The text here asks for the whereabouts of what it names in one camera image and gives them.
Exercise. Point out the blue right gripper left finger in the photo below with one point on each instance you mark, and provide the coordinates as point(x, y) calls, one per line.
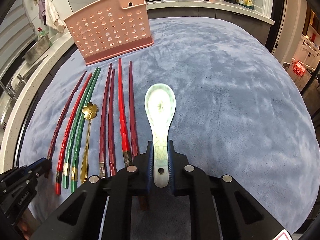
point(149, 169)

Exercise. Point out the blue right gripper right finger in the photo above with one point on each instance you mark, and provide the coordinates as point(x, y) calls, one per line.
point(171, 151)

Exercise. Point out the white green ceramic spoon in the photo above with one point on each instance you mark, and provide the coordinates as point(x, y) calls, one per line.
point(160, 105)

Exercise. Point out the dark maroon chopstick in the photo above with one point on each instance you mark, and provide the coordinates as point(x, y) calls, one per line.
point(62, 117)

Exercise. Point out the bright red chopstick gold band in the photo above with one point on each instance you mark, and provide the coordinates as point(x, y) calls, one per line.
point(125, 145)

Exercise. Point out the dark red chopstick plain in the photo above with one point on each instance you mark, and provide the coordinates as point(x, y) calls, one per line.
point(111, 149)

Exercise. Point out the dark red chopstick silver band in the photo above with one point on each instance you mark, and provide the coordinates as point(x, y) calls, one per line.
point(102, 141)

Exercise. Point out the gold flower spoon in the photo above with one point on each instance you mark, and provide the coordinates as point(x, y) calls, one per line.
point(90, 112)

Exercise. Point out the blue fleece table cloth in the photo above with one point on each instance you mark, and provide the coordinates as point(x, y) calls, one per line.
point(238, 112)

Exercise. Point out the green chopstick right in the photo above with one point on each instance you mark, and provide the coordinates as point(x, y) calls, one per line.
point(80, 128)

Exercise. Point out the green chopstick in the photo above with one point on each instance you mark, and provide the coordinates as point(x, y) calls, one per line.
point(68, 158)
point(80, 128)

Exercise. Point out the green chopstick left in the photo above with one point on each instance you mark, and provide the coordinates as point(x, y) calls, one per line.
point(68, 158)

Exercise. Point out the chrome sink faucet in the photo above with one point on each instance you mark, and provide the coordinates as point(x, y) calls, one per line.
point(14, 86)

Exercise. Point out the pink perforated utensil holder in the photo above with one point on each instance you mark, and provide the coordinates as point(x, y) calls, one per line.
point(108, 28)

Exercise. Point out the steel pot by sink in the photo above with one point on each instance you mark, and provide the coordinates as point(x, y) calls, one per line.
point(37, 50)

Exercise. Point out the red floor sign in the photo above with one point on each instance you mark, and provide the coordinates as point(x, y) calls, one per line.
point(298, 68)

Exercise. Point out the green dish soap bottle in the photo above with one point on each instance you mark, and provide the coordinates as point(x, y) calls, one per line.
point(41, 32)

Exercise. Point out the white hanging towel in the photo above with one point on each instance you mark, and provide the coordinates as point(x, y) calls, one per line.
point(53, 19)

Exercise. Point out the tray of small jars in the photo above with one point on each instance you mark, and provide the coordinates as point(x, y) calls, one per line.
point(246, 3)

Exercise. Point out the purple hanging cloth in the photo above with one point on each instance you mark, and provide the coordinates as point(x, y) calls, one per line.
point(42, 11)

